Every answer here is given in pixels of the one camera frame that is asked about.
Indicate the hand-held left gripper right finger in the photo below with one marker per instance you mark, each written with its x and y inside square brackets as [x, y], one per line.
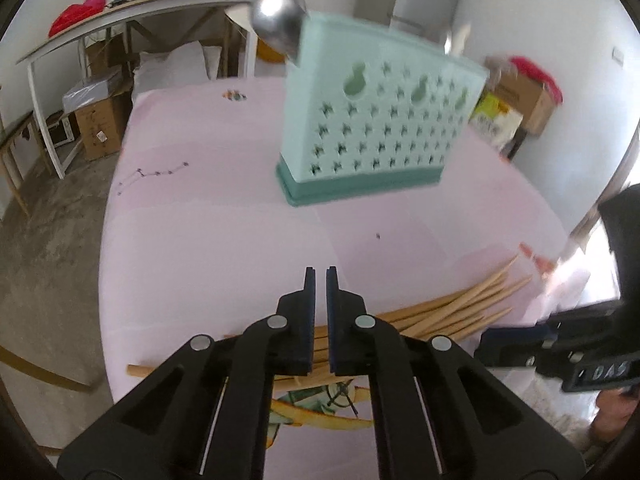
[333, 320]

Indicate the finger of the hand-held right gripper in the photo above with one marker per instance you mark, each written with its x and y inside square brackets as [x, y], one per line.
[585, 322]
[510, 347]

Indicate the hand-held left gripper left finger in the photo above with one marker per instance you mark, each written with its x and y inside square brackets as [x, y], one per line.
[309, 320]

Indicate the pile of wooden chopsticks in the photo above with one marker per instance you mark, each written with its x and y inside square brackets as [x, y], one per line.
[450, 310]

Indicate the mint green utensil holder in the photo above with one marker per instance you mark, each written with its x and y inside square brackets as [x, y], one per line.
[380, 125]

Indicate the metal spoon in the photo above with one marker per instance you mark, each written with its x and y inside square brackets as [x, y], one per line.
[275, 15]

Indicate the person's right hand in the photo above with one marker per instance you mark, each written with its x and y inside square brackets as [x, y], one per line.
[612, 412]

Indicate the pink printed tablecloth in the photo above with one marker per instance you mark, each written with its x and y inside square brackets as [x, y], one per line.
[200, 260]

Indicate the brown cardboard box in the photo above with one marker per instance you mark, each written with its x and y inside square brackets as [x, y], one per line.
[100, 130]
[530, 107]

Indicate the yellow white rice bag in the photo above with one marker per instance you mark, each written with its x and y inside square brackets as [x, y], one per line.
[495, 120]

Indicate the red plastic bag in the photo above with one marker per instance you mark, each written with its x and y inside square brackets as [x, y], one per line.
[537, 77]
[75, 15]

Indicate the yellow plastic bag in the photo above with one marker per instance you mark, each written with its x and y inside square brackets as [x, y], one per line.
[267, 52]

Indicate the white sack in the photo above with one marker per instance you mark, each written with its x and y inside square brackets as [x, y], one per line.
[170, 75]

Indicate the plastic wrapped grey box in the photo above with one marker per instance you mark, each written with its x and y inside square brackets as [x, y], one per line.
[90, 92]

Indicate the flat cardboard sheet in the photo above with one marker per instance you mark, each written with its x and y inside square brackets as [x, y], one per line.
[102, 55]

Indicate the wooden chair with dark seat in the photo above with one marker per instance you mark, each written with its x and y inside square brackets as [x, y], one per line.
[10, 160]

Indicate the white side table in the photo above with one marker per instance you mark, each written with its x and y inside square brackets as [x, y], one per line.
[150, 2]

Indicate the black electronic device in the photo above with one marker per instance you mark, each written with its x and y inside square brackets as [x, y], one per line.
[121, 0]

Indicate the white wall socket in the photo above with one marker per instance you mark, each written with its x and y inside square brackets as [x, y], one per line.
[619, 56]

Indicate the black chair with wooden frame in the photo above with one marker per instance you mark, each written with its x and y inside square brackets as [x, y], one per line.
[50, 372]

